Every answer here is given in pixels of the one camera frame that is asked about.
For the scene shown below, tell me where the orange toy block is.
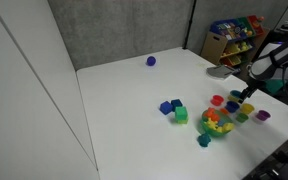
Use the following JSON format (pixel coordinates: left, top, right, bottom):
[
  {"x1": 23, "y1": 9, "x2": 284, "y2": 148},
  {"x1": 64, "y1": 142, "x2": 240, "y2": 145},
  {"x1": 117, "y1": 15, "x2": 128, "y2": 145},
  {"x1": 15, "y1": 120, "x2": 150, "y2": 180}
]
[{"x1": 204, "y1": 107, "x2": 221, "y2": 123}]

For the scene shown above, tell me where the green plastic bowl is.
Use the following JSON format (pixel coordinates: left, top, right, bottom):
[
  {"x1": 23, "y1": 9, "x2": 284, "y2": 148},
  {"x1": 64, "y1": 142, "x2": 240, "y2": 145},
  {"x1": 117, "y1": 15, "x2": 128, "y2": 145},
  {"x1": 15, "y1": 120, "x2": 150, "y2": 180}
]
[{"x1": 200, "y1": 109, "x2": 236, "y2": 138}]

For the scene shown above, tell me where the grey metal plate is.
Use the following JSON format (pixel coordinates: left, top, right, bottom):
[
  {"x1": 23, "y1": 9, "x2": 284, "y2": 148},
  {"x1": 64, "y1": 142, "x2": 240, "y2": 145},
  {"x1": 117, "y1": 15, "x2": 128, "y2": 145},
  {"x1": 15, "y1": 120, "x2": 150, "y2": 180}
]
[{"x1": 206, "y1": 64, "x2": 241, "y2": 81}]

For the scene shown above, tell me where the yellow toy block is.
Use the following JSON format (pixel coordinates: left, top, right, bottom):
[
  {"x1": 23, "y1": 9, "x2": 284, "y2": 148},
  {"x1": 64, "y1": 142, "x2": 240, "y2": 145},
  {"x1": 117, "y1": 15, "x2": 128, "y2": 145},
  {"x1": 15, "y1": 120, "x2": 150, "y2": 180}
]
[{"x1": 205, "y1": 118, "x2": 220, "y2": 132}]

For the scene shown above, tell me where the blue toy cube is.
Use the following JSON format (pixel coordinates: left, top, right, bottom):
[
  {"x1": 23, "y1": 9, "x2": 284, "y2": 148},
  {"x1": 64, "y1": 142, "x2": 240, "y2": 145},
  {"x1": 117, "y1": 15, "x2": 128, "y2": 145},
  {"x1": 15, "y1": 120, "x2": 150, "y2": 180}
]
[{"x1": 159, "y1": 100, "x2": 173, "y2": 116}]

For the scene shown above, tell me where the yellow cup with blue inside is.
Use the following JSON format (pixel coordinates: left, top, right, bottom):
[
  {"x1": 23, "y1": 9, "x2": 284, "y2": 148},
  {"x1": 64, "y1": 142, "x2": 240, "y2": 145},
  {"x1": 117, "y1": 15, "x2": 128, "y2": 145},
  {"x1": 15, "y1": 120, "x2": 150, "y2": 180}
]
[{"x1": 227, "y1": 89, "x2": 244, "y2": 103}]

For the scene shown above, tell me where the black vertical pole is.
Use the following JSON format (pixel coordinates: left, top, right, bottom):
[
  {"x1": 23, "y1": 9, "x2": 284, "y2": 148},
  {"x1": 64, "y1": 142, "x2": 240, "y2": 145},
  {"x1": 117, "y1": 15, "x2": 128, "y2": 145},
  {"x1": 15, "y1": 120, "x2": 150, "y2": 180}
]
[{"x1": 182, "y1": 0, "x2": 198, "y2": 51}]

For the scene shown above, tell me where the green stacking cup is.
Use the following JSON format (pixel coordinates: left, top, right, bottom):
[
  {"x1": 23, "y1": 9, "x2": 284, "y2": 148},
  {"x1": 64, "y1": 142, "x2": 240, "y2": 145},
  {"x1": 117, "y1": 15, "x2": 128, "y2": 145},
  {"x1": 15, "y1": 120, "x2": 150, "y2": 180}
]
[{"x1": 235, "y1": 112, "x2": 250, "y2": 124}]

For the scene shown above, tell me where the yellow stacking cup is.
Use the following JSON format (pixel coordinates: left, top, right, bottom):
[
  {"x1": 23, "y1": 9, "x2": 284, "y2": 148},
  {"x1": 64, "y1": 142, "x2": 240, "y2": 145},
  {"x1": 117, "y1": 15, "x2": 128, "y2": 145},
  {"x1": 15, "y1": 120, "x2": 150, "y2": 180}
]
[{"x1": 239, "y1": 103, "x2": 255, "y2": 116}]

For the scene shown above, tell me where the dark teal toy cube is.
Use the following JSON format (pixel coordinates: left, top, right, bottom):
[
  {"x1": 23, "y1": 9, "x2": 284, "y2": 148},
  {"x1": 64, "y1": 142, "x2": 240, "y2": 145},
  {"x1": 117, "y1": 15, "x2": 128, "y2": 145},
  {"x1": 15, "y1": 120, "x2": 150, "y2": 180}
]
[{"x1": 170, "y1": 98, "x2": 184, "y2": 112}]

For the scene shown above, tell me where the red stacking cup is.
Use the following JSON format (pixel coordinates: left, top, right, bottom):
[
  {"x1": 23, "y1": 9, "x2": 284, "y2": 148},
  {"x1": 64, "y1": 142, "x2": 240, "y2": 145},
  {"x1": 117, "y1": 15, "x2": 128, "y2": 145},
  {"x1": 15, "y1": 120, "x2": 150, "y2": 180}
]
[{"x1": 210, "y1": 94, "x2": 225, "y2": 107}]

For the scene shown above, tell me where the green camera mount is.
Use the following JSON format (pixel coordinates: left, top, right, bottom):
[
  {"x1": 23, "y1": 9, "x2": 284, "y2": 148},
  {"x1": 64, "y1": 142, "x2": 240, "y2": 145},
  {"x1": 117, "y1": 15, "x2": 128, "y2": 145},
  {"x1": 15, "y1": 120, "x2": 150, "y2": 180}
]
[{"x1": 264, "y1": 79, "x2": 286, "y2": 96}]

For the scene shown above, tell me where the teal star toy block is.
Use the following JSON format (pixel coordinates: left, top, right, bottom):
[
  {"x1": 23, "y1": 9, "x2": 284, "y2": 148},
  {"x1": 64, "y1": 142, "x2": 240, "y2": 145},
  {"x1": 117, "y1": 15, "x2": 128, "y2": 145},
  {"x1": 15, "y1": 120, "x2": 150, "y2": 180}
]
[{"x1": 197, "y1": 132, "x2": 212, "y2": 148}]

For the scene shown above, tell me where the purple stacking cup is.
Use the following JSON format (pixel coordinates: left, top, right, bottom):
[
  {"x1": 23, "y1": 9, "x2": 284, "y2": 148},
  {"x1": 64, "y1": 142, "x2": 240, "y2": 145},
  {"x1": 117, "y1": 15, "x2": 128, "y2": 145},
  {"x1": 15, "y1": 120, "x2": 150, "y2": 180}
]
[{"x1": 255, "y1": 109, "x2": 272, "y2": 122}]

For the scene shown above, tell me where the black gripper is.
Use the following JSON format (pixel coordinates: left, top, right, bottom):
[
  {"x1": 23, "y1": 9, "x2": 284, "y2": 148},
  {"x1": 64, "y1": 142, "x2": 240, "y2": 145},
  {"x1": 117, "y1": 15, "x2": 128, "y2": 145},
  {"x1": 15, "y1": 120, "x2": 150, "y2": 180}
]
[{"x1": 238, "y1": 78, "x2": 268, "y2": 105}]

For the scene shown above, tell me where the purple-blue ball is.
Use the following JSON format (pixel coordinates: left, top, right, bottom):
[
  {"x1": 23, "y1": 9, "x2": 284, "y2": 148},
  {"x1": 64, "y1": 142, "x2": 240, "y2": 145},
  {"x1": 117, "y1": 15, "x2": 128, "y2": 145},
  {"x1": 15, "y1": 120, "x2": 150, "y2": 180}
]
[{"x1": 146, "y1": 55, "x2": 157, "y2": 67}]

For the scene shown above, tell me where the blue stacking cup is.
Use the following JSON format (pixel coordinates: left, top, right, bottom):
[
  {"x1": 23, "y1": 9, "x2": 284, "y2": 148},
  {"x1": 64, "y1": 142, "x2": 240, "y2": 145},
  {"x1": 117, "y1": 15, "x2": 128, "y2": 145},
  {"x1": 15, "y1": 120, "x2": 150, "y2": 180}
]
[{"x1": 224, "y1": 100, "x2": 241, "y2": 114}]

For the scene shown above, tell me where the green toy cube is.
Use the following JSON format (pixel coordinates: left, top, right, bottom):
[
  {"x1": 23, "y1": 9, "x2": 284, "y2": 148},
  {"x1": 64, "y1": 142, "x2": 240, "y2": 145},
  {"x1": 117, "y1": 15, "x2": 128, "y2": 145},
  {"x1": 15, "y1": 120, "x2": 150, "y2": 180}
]
[{"x1": 174, "y1": 106, "x2": 189, "y2": 125}]

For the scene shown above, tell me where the wooden toy shelf with bins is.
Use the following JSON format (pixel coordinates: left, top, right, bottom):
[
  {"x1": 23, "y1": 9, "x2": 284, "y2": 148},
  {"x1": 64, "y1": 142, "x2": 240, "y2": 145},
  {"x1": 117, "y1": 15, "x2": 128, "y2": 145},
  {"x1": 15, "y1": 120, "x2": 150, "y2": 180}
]
[{"x1": 200, "y1": 14, "x2": 271, "y2": 69}]

